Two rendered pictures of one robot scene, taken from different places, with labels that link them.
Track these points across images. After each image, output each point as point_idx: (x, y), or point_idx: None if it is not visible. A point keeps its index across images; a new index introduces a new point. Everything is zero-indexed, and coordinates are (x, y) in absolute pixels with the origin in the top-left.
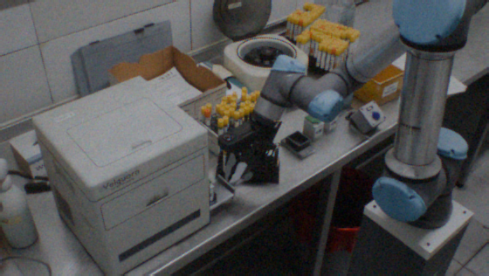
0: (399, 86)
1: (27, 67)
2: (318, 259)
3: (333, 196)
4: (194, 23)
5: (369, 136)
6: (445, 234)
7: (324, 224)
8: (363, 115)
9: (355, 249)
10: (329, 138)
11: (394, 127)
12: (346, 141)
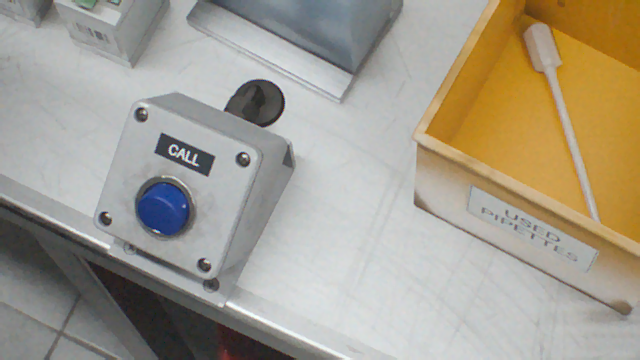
0: (615, 279)
1: None
2: (126, 343)
3: (58, 249)
4: None
5: (130, 245)
6: None
7: (75, 285)
8: (119, 143)
9: None
10: (41, 63)
11: (316, 359)
12: (44, 144)
